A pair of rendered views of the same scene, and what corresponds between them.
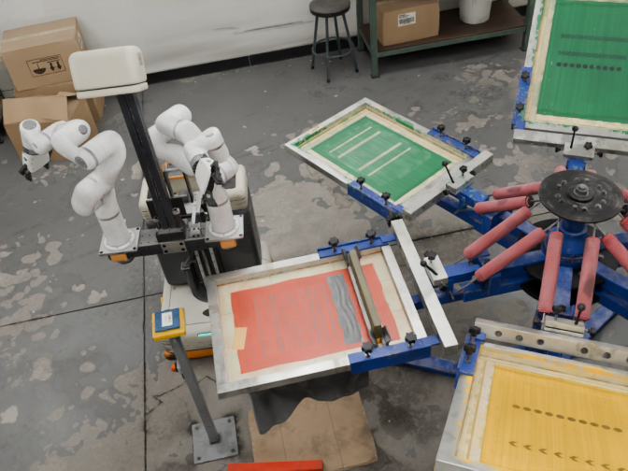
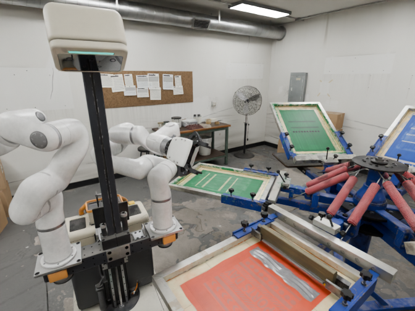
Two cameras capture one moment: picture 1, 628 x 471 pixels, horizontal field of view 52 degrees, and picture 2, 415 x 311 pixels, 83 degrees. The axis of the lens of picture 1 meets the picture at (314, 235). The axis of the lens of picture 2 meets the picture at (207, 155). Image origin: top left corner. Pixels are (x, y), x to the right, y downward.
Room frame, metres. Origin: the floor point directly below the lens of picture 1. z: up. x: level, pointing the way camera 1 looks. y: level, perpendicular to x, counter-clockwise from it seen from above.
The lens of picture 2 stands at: (1.04, 0.65, 1.84)
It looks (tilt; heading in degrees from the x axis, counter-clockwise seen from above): 19 degrees down; 331
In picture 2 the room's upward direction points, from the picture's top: straight up
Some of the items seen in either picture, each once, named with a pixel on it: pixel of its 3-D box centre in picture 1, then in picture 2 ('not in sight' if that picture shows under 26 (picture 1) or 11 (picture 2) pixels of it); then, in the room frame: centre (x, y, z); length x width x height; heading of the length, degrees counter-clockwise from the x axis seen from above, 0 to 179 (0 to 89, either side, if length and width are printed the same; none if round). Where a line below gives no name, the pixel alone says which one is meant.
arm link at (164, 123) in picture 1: (172, 126); (120, 140); (2.18, 0.50, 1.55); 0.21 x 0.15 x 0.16; 46
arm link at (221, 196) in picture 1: (214, 182); (160, 181); (2.02, 0.36, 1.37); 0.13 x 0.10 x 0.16; 136
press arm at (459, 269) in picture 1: (449, 275); (330, 228); (1.70, -0.51, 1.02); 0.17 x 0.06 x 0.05; 96
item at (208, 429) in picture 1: (193, 387); not in sight; (1.70, 0.63, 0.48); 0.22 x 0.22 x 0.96; 6
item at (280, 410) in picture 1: (312, 392); not in sight; (1.43, 0.08, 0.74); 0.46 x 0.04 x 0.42; 96
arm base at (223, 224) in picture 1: (221, 211); (161, 210); (2.03, 0.37, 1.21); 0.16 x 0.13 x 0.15; 0
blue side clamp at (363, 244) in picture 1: (352, 250); (254, 229); (1.94, -0.16, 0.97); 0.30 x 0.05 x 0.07; 96
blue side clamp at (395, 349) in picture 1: (389, 354); (353, 298); (1.39, -0.22, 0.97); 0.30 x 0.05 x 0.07; 96
